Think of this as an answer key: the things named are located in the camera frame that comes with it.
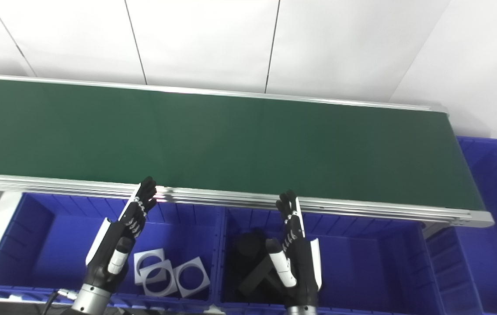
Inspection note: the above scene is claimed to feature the empty blue bin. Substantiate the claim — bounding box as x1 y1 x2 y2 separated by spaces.
423 136 497 315

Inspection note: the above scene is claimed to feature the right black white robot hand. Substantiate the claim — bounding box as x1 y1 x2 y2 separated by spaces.
266 190 322 309

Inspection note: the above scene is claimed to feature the green conveyor belt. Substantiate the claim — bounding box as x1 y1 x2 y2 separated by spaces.
0 78 485 211
0 61 494 228

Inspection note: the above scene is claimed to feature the white square ring part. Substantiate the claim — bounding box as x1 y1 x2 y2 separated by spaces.
142 259 179 298
173 257 211 298
134 248 166 285

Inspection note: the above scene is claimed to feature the black cylinder part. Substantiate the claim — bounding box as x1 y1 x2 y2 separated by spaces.
235 232 267 264

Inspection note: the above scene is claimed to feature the blue bin with white parts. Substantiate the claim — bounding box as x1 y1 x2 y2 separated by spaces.
0 192 225 308

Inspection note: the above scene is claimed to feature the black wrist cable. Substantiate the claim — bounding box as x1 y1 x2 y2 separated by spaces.
43 289 78 315

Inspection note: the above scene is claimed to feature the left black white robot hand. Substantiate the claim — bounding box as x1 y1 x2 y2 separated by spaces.
84 176 158 290

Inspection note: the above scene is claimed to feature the blue bin with black parts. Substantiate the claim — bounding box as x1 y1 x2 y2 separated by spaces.
215 206 445 315

